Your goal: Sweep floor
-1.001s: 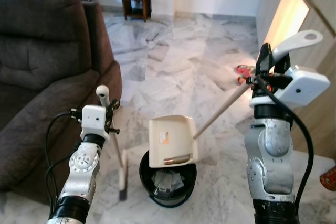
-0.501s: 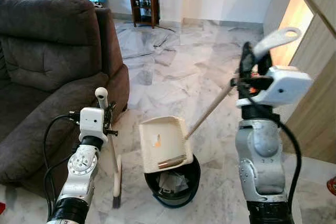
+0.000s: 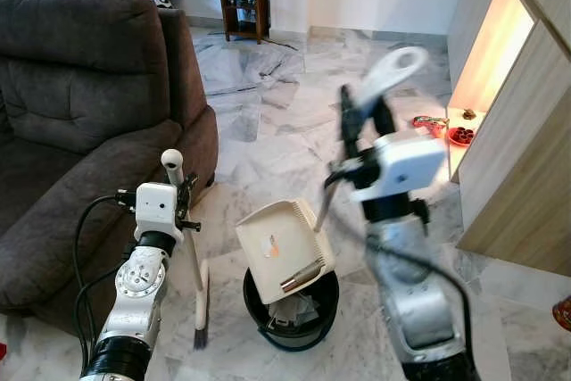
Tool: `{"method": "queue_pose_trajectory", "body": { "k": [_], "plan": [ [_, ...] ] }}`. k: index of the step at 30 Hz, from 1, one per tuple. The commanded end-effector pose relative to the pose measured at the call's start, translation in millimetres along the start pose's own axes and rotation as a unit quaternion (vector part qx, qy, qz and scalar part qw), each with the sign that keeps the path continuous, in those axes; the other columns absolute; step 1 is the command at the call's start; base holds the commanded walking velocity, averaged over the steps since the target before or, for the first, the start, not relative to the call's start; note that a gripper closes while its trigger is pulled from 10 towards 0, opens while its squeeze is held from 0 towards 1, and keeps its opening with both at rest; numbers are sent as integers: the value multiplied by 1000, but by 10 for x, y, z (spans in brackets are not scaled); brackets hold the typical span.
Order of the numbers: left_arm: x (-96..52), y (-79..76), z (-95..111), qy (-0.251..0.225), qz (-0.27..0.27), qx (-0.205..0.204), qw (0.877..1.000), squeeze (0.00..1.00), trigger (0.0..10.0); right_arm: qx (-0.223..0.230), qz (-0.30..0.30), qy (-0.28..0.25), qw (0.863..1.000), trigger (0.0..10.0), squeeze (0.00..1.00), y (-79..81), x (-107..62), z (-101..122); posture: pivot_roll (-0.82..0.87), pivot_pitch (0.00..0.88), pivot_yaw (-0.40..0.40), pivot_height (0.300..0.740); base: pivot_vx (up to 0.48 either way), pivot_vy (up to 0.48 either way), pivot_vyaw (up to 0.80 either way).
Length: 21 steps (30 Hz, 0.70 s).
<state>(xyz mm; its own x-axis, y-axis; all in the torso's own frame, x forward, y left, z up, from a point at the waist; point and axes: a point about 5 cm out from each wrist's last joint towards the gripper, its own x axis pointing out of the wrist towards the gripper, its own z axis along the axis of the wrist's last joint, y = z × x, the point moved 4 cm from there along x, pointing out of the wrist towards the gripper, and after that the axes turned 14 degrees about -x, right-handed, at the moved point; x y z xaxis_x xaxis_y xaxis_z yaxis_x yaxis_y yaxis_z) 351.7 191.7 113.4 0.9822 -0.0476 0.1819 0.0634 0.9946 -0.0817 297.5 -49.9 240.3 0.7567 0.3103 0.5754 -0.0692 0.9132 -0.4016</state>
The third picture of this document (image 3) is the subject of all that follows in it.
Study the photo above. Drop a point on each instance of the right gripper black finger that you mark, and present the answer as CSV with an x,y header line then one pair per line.
x,y
349,127
384,120

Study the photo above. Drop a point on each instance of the dark brown sofa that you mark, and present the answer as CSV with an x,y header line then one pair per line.
x,y
80,86

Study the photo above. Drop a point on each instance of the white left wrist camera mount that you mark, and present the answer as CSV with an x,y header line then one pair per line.
x,y
156,207

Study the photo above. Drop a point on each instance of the light oak cabinet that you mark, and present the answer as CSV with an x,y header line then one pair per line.
x,y
526,176

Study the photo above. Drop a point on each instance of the red plate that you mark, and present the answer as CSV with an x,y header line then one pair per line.
x,y
459,136

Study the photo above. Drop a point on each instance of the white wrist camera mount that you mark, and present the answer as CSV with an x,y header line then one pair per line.
x,y
406,167
156,207

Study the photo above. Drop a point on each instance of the brown metallic cylinder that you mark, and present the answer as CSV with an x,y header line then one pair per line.
x,y
303,276

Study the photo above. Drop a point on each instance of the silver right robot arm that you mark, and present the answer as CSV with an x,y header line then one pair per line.
x,y
419,301

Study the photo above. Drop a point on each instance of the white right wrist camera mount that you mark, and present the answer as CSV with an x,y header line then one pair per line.
x,y
406,167

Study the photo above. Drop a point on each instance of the small gold pot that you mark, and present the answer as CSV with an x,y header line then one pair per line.
x,y
468,115

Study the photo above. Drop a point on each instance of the black trash bin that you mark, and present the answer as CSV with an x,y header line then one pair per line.
x,y
254,305

